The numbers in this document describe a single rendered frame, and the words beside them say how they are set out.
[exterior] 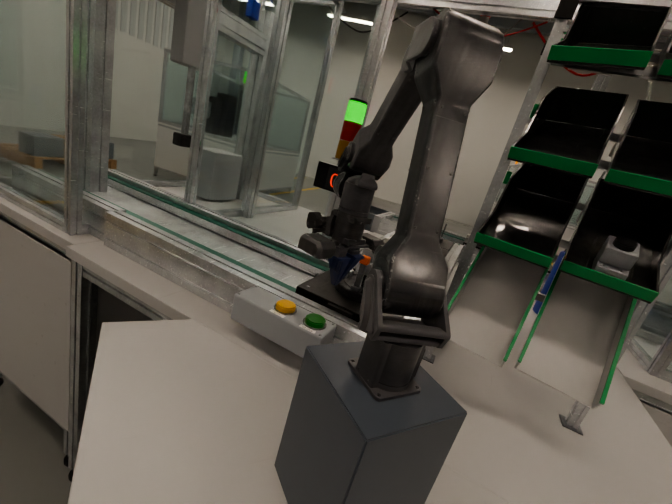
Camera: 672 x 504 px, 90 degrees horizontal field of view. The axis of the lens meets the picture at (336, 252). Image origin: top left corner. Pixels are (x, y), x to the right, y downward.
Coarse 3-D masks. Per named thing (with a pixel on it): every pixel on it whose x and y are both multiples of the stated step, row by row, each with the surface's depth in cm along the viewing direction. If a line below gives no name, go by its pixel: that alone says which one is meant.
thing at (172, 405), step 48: (144, 336) 64; (192, 336) 68; (96, 384) 52; (144, 384) 54; (192, 384) 56; (240, 384) 59; (288, 384) 62; (96, 432) 45; (144, 432) 46; (192, 432) 48; (240, 432) 50; (96, 480) 39; (144, 480) 41; (192, 480) 42; (240, 480) 43
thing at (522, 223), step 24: (528, 168) 77; (504, 192) 69; (528, 192) 79; (552, 192) 77; (576, 192) 74; (504, 216) 71; (528, 216) 71; (552, 216) 71; (480, 240) 63; (504, 240) 64; (528, 240) 64; (552, 240) 64
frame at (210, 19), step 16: (208, 0) 103; (208, 16) 104; (208, 32) 106; (208, 48) 107; (208, 64) 108; (192, 128) 115; (192, 144) 116; (192, 160) 118; (192, 176) 119; (192, 192) 121
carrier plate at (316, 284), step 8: (328, 272) 90; (312, 280) 82; (320, 280) 84; (328, 280) 85; (296, 288) 77; (304, 288) 77; (312, 288) 78; (320, 288) 79; (328, 288) 80; (304, 296) 77; (312, 296) 76; (320, 296) 75; (328, 296) 76; (336, 296) 77; (344, 296) 78; (320, 304) 75; (336, 304) 74; (344, 304) 74; (352, 304) 75; (360, 304) 76; (352, 312) 72
